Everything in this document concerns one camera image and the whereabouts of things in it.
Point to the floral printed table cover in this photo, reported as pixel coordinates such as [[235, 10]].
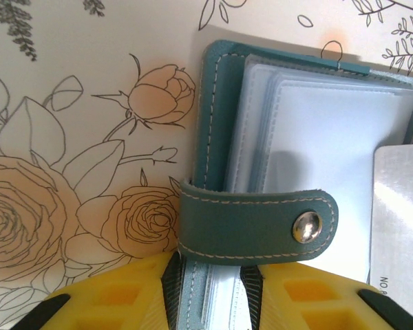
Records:
[[72, 103]]

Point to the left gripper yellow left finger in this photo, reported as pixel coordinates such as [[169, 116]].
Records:
[[106, 302]]

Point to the silver credit card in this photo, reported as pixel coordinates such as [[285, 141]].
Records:
[[399, 206]]

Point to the teal leather card holder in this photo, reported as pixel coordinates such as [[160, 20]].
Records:
[[248, 223]]

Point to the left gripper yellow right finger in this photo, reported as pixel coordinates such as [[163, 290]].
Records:
[[313, 302]]

